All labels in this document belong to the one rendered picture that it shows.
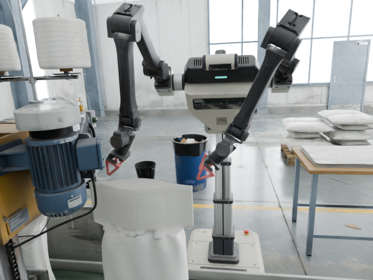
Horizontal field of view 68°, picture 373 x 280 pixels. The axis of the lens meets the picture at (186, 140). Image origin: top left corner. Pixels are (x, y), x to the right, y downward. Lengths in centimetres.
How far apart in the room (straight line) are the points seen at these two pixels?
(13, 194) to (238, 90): 104
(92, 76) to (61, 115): 905
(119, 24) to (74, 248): 143
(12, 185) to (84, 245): 101
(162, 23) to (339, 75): 557
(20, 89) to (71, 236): 558
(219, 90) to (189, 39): 780
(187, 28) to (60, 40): 835
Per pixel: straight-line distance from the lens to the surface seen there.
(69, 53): 98
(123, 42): 103
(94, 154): 90
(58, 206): 94
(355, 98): 984
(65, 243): 201
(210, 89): 144
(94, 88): 991
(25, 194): 108
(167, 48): 930
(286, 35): 95
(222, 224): 190
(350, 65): 969
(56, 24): 99
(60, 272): 196
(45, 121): 85
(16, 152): 95
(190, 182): 350
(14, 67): 116
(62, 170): 91
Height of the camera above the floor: 151
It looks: 15 degrees down
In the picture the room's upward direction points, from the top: 2 degrees counter-clockwise
